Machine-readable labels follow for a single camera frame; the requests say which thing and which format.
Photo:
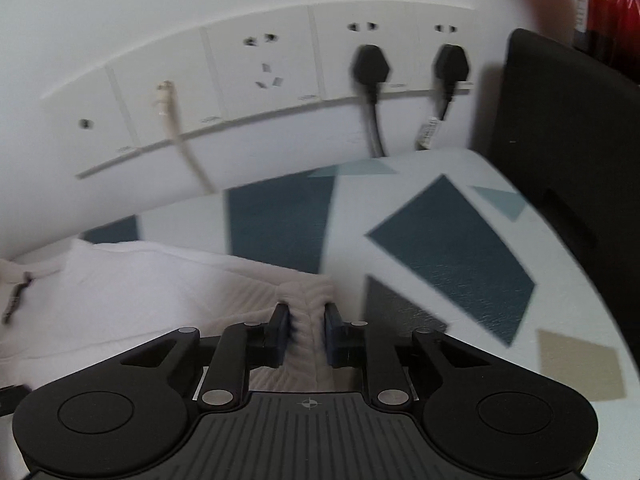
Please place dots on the white wall socket row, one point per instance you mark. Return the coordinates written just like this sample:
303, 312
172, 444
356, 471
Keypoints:
250, 75

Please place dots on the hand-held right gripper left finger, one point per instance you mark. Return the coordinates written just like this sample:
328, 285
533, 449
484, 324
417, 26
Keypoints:
281, 335

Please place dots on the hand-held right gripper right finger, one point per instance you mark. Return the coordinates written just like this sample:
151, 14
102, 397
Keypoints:
332, 335

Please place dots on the geometric patterned mat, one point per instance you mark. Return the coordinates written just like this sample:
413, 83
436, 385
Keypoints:
450, 260

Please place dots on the dark glass bottle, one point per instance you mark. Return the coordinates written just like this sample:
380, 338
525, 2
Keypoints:
590, 10

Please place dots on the black box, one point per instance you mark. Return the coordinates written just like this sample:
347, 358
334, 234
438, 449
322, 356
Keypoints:
565, 135

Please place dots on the black power plug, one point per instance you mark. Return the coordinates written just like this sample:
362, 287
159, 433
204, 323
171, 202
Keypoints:
451, 65
370, 67

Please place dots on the red orange decoration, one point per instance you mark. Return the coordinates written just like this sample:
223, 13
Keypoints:
627, 10

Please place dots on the white ribbed shirt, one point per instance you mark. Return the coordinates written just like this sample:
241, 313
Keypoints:
125, 300

